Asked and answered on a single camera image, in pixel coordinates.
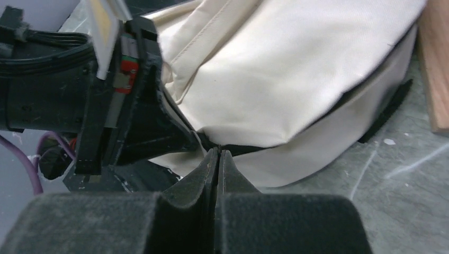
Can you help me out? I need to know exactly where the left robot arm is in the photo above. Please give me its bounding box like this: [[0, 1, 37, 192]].
[[1, 1, 199, 193]]

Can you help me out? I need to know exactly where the wooden board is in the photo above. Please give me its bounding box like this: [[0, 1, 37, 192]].
[[418, 0, 448, 135]]

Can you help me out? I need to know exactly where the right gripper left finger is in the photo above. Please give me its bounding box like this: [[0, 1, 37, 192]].
[[163, 148, 218, 211]]

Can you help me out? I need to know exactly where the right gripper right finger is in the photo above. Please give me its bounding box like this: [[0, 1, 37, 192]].
[[217, 150, 261, 196]]

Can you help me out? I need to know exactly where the cream canvas backpack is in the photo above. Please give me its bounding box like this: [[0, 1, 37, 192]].
[[147, 1, 426, 187]]

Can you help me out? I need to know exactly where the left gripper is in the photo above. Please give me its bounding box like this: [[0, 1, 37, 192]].
[[63, 16, 199, 193]]

